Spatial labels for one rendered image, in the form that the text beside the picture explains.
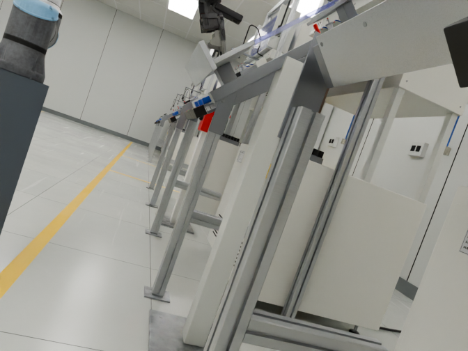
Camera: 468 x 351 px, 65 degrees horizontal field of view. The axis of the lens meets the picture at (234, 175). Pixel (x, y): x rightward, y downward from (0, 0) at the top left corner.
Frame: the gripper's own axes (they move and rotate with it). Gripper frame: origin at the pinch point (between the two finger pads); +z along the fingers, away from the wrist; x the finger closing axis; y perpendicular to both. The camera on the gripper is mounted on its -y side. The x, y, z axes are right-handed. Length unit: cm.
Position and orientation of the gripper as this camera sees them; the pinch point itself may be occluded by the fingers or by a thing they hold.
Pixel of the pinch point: (223, 52)
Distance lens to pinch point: 151.3
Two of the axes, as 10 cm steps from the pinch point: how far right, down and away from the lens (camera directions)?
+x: 2.3, 1.3, -9.6
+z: 1.2, 9.8, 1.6
